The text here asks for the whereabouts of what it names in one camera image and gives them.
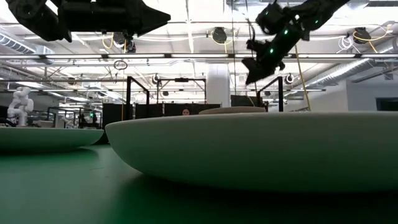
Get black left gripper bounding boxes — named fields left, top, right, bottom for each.
left=58, top=0, right=172, bottom=37

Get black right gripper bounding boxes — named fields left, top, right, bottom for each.
left=241, top=30, right=295, bottom=86

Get red plate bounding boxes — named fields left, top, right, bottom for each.
left=198, top=106, right=267, bottom=115

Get light green plate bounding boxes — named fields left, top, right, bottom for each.
left=0, top=126, right=104, bottom=154

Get black monitor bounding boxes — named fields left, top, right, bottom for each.
left=230, top=95, right=264, bottom=110

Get long ceiling light strip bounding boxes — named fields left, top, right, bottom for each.
left=0, top=53, right=398, bottom=60

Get white square pillar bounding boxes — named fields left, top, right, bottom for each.
left=206, top=63, right=231, bottom=114

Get white plate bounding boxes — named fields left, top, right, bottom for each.
left=104, top=111, right=398, bottom=193

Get black partition panels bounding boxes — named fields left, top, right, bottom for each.
left=102, top=103, right=222, bottom=121

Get dark workstation rig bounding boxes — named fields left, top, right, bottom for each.
left=46, top=106, right=103, bottom=129

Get green table mat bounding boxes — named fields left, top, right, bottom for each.
left=0, top=143, right=398, bottom=224

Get yellow cable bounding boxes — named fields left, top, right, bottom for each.
left=294, top=44, right=312, bottom=111

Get black metal rig frame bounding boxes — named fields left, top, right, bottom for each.
left=156, top=78, right=207, bottom=104

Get silver air duct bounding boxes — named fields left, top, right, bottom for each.
left=306, top=37, right=398, bottom=88

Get dark wall window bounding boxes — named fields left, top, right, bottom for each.
left=375, top=97, right=398, bottom=112

